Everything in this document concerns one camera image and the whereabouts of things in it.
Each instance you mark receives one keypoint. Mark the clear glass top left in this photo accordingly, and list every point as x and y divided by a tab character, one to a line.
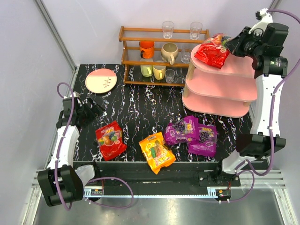
167	28

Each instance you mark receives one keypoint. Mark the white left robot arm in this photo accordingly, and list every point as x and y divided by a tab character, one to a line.
60	182

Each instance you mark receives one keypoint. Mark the brown wooden cup rack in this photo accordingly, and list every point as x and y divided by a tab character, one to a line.
131	56

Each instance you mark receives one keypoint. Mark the pale green mug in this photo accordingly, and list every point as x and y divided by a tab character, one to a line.
146	70

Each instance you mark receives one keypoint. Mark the clear glass bottom shelf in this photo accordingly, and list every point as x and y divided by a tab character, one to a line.
169	75

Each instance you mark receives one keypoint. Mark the clear glass top right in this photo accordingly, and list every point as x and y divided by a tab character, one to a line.
195	30

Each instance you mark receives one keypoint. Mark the clear glass shelf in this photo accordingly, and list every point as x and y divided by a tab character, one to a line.
185	55
169	75

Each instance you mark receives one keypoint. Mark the red candy bag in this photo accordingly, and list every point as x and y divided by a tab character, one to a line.
110	142
213	51

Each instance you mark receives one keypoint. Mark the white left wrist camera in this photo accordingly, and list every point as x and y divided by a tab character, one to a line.
75	95

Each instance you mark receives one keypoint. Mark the clear glass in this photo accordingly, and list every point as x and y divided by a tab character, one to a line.
167	28
195	30

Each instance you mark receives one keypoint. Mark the purple candy bag upper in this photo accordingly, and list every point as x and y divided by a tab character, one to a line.
182	131

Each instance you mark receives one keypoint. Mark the clear glass middle shelf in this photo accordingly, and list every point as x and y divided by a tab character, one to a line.
185	55

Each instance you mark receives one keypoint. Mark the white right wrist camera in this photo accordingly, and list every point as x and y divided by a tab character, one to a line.
264	18

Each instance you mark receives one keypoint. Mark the pink three-tier shelf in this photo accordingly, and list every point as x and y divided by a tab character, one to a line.
228	91

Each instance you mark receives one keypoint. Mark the cream yellow mug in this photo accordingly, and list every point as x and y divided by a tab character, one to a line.
159	71

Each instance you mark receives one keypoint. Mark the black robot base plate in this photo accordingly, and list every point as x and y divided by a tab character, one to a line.
193	172

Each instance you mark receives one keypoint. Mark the pink and cream plate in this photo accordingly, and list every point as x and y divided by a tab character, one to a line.
101	81

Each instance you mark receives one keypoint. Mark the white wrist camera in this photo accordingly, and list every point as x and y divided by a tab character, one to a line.
264	18
75	95

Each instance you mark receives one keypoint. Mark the orange mug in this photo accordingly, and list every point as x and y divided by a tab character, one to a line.
146	49

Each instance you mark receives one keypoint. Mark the purple candy bag lower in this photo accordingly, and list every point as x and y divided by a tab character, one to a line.
205	144

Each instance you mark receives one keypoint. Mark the purple candy bag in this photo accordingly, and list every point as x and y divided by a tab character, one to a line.
205	144
182	131

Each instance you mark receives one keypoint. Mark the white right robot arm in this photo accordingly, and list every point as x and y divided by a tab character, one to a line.
263	43

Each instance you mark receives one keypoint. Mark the orange candy bag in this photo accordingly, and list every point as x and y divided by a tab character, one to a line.
156	153

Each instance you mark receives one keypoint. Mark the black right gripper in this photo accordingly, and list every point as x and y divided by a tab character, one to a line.
237	41

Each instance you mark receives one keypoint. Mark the beige round mug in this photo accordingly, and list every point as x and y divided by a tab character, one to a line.
169	53

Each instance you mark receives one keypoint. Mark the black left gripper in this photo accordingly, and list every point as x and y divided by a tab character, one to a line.
88	108

